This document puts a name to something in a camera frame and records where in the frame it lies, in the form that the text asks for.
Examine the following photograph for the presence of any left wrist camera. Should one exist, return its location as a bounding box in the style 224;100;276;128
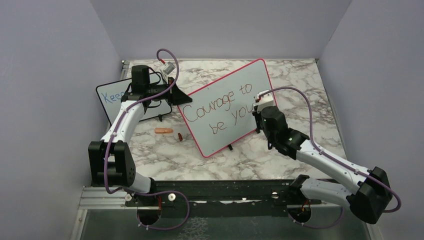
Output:
160;62;176;79

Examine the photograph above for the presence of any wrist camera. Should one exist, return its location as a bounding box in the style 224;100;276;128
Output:
160;62;176;79
252;90;276;114

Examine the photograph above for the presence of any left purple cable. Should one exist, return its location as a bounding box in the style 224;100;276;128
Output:
103;48;191;232

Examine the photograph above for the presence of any purple cable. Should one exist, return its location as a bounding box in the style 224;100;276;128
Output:
103;48;191;232
256;86;402;229

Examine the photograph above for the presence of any black framed written whiteboard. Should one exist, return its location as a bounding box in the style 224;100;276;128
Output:
95;79;172;124

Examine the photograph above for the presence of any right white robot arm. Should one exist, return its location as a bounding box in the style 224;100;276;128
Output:
252;104;393;224

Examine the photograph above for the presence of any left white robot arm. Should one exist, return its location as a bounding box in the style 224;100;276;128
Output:
88;62;193;206

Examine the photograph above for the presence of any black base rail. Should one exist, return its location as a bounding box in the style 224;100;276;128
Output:
125;179;327;218

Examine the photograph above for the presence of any red framed whiteboard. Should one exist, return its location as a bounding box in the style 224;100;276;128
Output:
178;58;272;158

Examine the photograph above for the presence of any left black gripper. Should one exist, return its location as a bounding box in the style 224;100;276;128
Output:
146;76;192;106

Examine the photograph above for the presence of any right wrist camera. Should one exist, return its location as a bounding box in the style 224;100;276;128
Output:
252;90;276;114

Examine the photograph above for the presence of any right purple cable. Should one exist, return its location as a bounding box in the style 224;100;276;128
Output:
256;86;402;229

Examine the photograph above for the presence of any aluminium frame rail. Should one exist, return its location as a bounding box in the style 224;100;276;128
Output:
70;187;137;240

